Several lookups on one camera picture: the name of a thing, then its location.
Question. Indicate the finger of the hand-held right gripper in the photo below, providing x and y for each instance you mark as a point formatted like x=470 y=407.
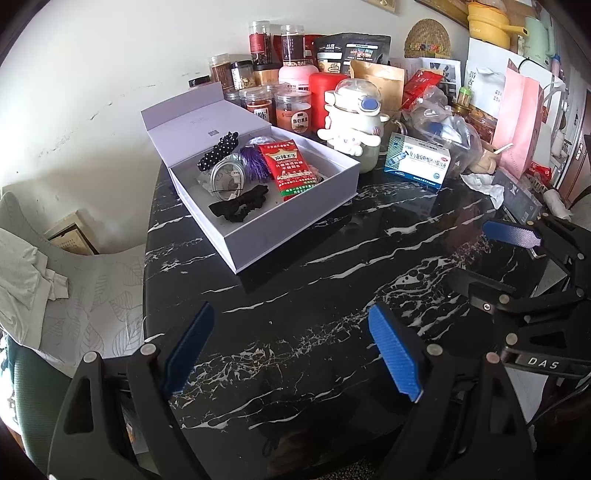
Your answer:
x=510 y=233
x=489 y=297

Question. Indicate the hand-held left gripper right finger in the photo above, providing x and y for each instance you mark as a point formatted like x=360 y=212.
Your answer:
x=397 y=353

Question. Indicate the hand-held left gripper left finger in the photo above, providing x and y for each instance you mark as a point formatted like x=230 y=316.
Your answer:
x=189 y=350

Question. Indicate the gold green snack packet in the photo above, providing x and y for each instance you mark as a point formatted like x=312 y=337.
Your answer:
x=315 y=171

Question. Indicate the purple tasselled sachet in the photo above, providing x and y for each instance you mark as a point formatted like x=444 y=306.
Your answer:
x=254 y=161

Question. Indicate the black polka dot scrunchie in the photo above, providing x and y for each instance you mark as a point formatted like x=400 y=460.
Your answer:
x=217 y=150

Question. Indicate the lavender gift box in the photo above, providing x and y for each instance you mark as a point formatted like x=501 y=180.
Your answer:
x=194 y=115

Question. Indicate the dark grey flat box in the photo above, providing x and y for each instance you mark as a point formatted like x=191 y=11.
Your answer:
x=519 y=198

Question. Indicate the white plastic wrap roll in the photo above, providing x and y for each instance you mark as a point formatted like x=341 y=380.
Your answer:
x=556 y=203

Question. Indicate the crumpled white tissue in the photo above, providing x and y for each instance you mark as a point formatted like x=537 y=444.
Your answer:
x=482 y=182

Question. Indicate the small red packet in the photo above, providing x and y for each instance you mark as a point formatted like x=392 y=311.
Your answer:
x=540 y=173

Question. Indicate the brown wooden door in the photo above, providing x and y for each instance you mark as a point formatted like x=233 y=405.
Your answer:
x=577 y=152

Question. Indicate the leaf patterned chair cover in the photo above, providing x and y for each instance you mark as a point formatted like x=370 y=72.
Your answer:
x=97 y=300

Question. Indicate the pink paper bag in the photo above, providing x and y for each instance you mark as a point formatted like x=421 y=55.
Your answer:
x=515 y=124

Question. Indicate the blue white medicine box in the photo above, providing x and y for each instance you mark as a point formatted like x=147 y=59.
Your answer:
x=415 y=161

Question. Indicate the clear plastic bag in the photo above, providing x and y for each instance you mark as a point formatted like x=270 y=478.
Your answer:
x=443 y=134

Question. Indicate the small green capped bottle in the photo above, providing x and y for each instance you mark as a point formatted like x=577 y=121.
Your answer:
x=464 y=94

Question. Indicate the white paper bag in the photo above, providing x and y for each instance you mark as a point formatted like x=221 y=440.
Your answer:
x=489 y=83

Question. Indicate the dark green chair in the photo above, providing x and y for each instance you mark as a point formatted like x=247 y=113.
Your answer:
x=27 y=392

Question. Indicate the beige perforated box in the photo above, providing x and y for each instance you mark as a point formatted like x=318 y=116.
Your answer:
x=69 y=230

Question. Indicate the red snack bag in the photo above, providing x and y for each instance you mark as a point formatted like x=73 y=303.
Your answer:
x=420 y=85

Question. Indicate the light grey cloth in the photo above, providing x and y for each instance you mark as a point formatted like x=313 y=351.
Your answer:
x=23 y=281

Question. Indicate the white cartoon dog cup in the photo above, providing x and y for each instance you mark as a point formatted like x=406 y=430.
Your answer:
x=351 y=124

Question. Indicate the kraft paper pouch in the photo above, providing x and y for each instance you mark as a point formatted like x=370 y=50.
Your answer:
x=385 y=83

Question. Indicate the light green kettle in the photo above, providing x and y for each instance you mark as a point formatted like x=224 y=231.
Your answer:
x=538 y=39

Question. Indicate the yellow pot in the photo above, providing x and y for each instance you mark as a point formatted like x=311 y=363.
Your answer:
x=487 y=23

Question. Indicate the round woven mat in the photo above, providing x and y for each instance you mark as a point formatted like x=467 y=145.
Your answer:
x=427 y=37

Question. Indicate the red canister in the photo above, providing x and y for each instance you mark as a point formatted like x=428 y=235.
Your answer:
x=321 y=97

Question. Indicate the black printed pouch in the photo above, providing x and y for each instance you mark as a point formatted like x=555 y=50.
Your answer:
x=355 y=48

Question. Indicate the clear jar with orange label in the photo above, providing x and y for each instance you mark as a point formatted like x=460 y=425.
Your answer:
x=294 y=113

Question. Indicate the clear jar with red contents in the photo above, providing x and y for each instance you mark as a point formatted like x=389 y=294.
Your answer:
x=259 y=106

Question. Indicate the small clear jar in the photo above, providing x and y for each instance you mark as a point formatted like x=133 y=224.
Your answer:
x=233 y=97

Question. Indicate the pink canister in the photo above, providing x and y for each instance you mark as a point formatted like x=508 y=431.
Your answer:
x=295 y=74

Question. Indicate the black lidded jar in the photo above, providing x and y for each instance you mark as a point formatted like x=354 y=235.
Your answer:
x=198 y=82

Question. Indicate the jar of brown powder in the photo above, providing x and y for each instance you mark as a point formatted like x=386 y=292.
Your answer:
x=220 y=71

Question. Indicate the jar of nuts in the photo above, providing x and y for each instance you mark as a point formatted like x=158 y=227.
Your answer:
x=241 y=74

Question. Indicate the tall jar with dark label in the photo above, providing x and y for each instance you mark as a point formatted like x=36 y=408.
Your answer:
x=293 y=46

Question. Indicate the tall jar with red label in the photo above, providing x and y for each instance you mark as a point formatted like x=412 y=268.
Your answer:
x=260 y=44

